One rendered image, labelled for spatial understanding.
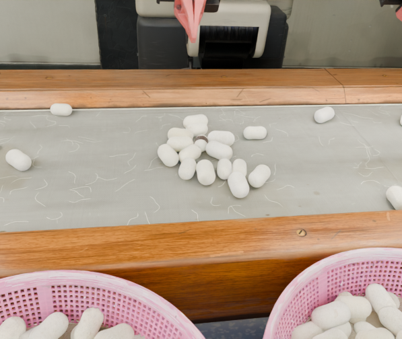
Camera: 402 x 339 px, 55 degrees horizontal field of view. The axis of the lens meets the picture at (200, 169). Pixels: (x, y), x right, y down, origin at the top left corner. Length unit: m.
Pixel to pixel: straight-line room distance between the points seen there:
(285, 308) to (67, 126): 0.41
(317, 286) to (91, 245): 0.20
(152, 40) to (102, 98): 0.80
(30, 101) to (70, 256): 0.37
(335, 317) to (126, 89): 0.47
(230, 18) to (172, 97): 0.51
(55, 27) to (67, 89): 2.03
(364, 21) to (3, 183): 2.64
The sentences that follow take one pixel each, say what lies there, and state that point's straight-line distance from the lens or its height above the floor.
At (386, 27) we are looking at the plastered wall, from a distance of 3.00.
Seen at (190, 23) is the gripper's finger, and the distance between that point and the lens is 0.60.
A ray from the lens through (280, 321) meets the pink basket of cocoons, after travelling 0.33.
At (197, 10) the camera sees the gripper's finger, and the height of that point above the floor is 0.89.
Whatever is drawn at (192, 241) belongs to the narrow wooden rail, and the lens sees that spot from 0.36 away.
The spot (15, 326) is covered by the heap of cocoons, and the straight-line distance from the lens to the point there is 0.36.
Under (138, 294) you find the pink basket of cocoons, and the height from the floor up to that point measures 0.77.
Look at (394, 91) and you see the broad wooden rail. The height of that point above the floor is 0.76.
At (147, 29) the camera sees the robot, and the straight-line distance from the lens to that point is 1.42.
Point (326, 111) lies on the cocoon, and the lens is 0.65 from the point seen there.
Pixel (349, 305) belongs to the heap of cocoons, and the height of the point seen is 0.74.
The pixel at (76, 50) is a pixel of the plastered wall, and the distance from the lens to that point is 2.71.
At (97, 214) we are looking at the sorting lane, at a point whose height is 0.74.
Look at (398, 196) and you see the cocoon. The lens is 0.49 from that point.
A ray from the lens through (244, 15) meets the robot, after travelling 1.13.
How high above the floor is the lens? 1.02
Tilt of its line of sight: 35 degrees down
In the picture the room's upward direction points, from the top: 3 degrees clockwise
